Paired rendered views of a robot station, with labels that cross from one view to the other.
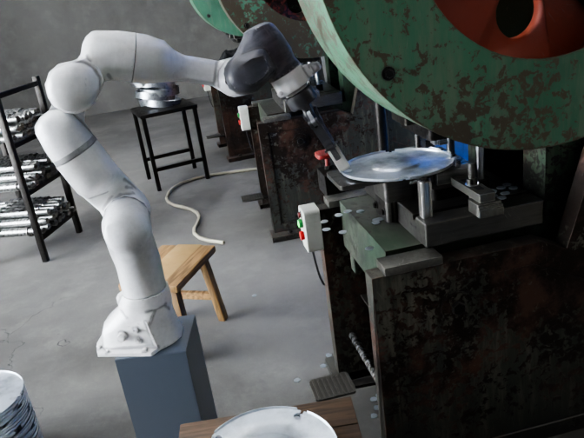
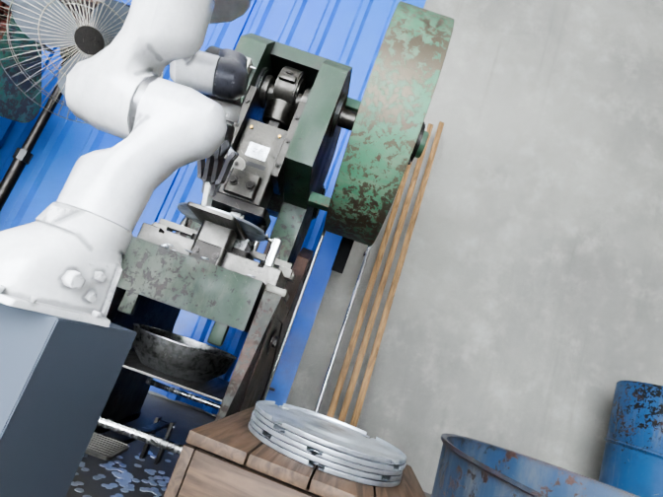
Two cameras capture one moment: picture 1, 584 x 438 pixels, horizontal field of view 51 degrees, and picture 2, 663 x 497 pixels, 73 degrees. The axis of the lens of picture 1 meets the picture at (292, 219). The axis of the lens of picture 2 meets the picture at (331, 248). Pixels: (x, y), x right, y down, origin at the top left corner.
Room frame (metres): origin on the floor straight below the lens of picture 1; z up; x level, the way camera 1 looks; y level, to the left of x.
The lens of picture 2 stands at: (0.92, 0.99, 0.51)
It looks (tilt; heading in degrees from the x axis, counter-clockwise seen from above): 13 degrees up; 280
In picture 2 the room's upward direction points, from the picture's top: 19 degrees clockwise
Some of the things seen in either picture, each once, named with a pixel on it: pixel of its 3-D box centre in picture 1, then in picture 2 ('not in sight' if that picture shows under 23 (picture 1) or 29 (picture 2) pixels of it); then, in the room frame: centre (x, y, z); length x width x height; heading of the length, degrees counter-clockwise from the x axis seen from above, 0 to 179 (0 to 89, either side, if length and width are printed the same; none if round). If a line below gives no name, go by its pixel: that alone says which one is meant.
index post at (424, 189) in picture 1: (424, 196); (272, 251); (1.32, -0.31, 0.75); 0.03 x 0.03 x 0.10; 9
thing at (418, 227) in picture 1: (444, 195); (218, 263); (1.52, -0.41, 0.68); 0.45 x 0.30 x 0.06; 9
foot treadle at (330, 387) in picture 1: (408, 373); (134, 435); (1.50, -0.28, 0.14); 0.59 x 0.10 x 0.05; 99
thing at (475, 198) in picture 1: (474, 184); (274, 257); (1.35, -0.44, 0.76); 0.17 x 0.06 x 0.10; 9
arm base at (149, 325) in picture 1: (135, 315); (53, 253); (1.39, 0.43, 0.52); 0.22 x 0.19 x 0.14; 88
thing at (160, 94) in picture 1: (166, 126); not in sight; (4.39, 0.81, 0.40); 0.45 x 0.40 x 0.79; 21
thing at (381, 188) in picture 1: (381, 192); (212, 240); (1.49, -0.24, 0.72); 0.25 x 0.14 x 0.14; 99
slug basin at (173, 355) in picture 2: not in sight; (180, 356); (1.52, -0.41, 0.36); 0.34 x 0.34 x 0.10
